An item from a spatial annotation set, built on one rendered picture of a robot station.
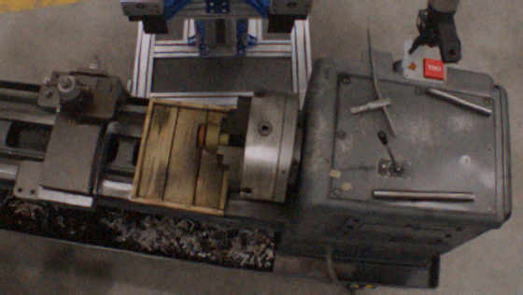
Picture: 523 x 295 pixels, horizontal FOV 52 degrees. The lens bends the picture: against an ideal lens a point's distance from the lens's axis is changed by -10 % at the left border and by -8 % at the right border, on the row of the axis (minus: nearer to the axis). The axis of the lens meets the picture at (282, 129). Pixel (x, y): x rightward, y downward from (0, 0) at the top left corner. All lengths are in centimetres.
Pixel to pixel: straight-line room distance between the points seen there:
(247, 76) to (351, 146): 130
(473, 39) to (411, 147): 190
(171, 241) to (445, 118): 108
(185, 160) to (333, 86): 57
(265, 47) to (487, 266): 155
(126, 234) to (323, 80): 99
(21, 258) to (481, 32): 277
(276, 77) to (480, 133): 135
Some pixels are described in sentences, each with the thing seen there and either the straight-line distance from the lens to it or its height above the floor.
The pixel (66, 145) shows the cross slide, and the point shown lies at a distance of 186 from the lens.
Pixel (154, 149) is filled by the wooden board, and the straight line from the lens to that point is 188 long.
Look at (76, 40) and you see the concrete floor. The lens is 320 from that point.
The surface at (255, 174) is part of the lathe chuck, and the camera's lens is 153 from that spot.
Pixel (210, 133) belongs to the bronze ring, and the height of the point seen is 112.
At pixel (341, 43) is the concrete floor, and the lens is 311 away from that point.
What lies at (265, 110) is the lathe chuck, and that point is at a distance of 154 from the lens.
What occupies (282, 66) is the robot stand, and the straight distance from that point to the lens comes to 276.
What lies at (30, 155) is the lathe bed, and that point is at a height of 87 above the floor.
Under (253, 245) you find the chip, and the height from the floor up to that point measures 59.
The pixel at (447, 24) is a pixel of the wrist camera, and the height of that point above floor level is 158.
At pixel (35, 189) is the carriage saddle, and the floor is 90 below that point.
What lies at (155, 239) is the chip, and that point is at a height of 57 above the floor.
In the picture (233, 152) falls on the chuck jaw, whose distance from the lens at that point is 163.
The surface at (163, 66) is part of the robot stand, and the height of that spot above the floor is 21.
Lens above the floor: 264
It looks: 68 degrees down
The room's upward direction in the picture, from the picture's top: 11 degrees clockwise
